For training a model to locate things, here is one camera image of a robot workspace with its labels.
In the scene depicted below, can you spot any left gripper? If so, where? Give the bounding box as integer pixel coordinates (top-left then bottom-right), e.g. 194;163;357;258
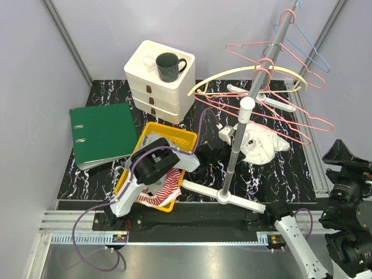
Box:
208;137;245;164

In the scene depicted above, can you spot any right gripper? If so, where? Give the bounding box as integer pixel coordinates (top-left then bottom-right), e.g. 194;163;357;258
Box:
321;137;372;222

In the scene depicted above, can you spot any pink hanger top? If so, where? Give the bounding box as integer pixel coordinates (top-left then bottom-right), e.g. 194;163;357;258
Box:
194;58;335;134

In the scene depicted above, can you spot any pink hanger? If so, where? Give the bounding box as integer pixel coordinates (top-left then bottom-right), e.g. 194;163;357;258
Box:
194;58;335;134
225;9;330;90
194;69;312;146

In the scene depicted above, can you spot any red white striped tank top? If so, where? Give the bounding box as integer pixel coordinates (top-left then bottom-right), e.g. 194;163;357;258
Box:
137;169;181;208

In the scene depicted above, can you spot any cream plastic hanger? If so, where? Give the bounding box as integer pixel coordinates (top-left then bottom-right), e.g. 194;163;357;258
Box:
187;65;308;97

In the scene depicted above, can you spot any light blue wire hanger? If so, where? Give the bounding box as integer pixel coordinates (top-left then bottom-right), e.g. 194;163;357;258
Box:
262;1;334;73

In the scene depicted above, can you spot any grey sock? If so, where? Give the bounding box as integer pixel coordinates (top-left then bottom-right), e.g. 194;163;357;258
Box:
136;133;180;187

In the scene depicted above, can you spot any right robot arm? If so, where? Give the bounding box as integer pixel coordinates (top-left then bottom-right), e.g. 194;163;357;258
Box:
264;139;371;278

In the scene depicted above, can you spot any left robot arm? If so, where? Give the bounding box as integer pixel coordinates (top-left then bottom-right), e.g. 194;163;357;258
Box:
104;135;231;230

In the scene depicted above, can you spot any white rack base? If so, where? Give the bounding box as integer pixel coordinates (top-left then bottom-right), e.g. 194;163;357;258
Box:
181;83;297;214

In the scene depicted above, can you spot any grey clothes rack pole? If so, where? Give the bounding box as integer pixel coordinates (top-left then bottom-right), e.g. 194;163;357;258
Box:
217;1;298;202

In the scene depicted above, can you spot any white drawer unit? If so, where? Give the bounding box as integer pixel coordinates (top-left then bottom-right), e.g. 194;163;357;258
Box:
124;40;195;124

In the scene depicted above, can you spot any dark green mug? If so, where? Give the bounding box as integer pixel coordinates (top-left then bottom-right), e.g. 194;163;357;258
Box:
155;52;187;83

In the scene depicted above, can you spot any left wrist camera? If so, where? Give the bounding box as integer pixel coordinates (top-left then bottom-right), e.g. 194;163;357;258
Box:
218;126;236;145

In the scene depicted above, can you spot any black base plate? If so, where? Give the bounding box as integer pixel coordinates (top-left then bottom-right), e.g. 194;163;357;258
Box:
92;202;275;244

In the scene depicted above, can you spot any green ring binder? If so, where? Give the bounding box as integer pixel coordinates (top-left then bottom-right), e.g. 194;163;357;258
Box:
70;103;138;170

